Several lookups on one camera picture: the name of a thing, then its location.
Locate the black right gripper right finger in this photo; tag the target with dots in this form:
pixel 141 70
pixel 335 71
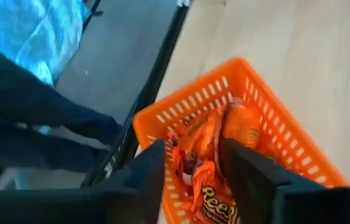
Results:
pixel 255 186

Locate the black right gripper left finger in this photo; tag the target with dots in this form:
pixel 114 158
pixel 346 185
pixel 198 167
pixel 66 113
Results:
pixel 125 199

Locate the orange Reese's candy pack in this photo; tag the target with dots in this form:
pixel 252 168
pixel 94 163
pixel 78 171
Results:
pixel 215 207
pixel 179 158
pixel 198 137
pixel 241 124

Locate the orange plastic slotted basket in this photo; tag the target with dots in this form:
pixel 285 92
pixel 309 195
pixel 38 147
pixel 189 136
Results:
pixel 233 70

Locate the person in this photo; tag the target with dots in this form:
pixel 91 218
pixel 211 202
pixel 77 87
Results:
pixel 22 102

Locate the black metal table frame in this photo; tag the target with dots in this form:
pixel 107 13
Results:
pixel 150 93

